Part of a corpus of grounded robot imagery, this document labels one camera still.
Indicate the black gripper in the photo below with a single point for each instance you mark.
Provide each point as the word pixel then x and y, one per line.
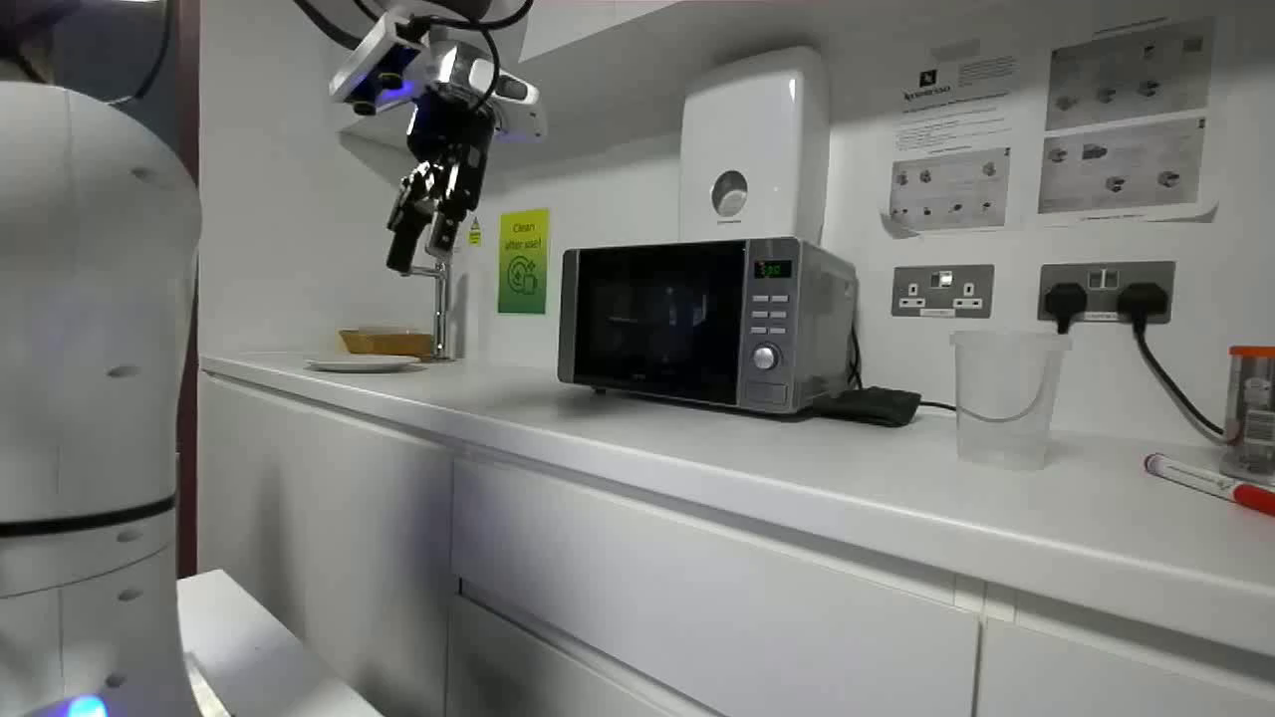
pixel 447 132

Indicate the round silver microwave knob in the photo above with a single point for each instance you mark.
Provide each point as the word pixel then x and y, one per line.
pixel 762 355

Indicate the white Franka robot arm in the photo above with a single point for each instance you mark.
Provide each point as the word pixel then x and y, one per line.
pixel 83 334

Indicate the silver microwave oven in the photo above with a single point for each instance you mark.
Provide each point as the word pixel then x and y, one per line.
pixel 663 323

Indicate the chrome sink faucet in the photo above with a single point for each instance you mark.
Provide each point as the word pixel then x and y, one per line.
pixel 447 314

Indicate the brown sponge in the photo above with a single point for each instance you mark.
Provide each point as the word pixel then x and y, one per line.
pixel 385 346

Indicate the white plate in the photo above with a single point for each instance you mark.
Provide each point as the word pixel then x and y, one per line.
pixel 363 363

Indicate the white kitchen cabinet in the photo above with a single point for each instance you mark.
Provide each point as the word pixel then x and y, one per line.
pixel 690 610

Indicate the white robot mounting table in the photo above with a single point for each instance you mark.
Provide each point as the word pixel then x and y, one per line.
pixel 261 659

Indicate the black power adapter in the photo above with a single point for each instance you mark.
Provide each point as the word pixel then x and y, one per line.
pixel 871 406

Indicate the small picture instruction sheet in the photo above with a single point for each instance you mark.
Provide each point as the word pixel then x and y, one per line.
pixel 952 190

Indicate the white notice with logo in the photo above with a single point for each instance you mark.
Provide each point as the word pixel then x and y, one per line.
pixel 958 82

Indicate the clear plastic cup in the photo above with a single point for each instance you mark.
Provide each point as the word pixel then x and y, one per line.
pixel 1007 399

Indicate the black power plug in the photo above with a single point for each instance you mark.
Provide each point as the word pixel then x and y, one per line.
pixel 1066 306
pixel 1142 306

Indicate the large picture instruction sheet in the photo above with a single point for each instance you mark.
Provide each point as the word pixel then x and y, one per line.
pixel 1122 167
pixel 1128 74

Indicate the ribbed silver metal container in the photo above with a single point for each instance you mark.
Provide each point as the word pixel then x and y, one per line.
pixel 1256 412

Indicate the green yellow wall poster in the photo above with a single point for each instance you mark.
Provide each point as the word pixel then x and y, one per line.
pixel 524 263

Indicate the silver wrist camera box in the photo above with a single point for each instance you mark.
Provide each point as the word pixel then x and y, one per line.
pixel 379 64

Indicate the white wall water heater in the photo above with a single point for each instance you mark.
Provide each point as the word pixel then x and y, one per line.
pixel 750 144

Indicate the steel wall socket without plugs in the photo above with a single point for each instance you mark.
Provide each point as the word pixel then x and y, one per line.
pixel 941 290

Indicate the steel wall socket with plugs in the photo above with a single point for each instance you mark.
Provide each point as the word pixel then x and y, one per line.
pixel 1106 278

